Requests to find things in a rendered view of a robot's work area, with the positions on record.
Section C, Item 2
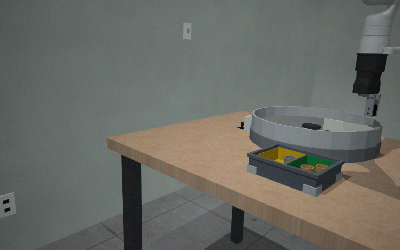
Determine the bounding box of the bronze bushing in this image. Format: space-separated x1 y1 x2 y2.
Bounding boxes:
300 164 314 173
315 164 328 173

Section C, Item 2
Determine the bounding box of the grey round turntable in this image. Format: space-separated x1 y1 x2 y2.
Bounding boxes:
238 106 383 163

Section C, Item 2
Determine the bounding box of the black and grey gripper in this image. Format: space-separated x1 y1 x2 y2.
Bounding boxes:
352 35 400 117

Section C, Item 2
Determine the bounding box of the grey metal sleeve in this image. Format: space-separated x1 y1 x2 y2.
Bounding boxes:
284 155 297 163

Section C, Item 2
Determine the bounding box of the dark grey divided bin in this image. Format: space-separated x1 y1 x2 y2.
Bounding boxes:
247 143 345 197

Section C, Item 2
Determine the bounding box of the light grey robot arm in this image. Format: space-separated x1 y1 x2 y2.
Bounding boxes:
362 0 400 36

